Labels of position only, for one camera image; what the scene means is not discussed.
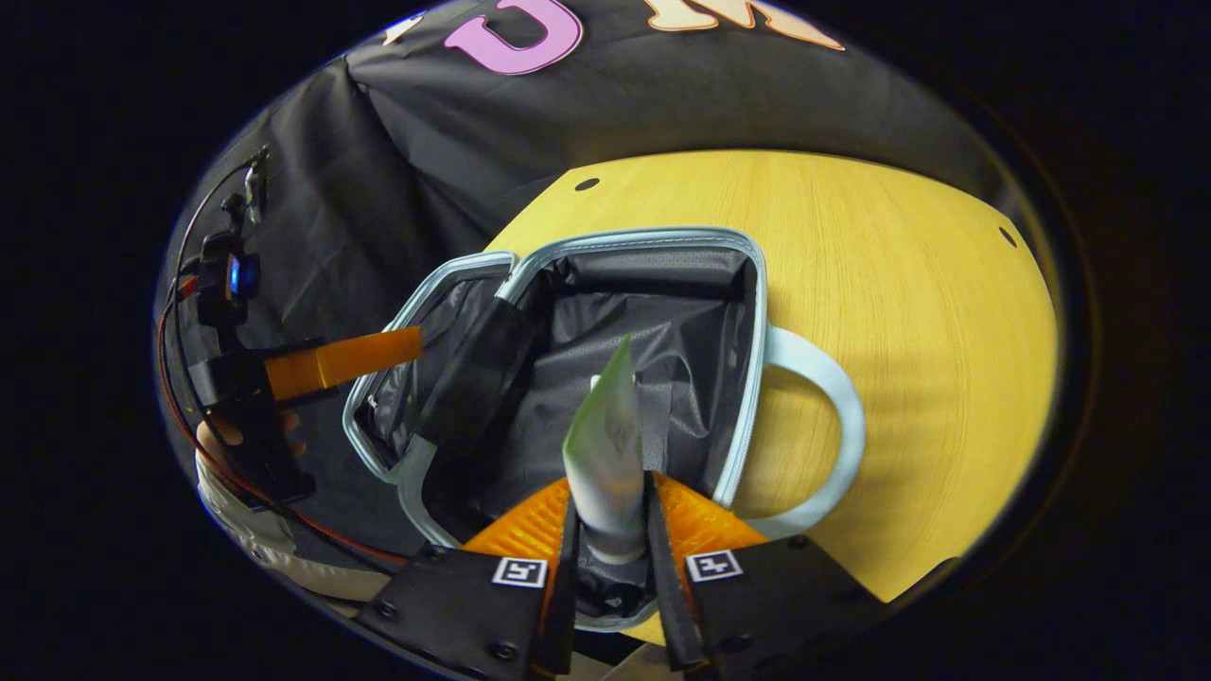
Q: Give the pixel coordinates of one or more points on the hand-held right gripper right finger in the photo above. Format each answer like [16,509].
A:
[667,605]

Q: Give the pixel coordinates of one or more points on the light blue suitcase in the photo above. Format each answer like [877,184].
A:
[605,312]

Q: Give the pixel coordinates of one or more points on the green and white tube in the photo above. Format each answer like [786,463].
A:
[605,454]

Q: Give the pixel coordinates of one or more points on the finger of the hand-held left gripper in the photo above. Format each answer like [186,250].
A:
[341,361]
[478,374]

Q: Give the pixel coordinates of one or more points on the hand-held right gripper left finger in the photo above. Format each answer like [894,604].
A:
[566,605]

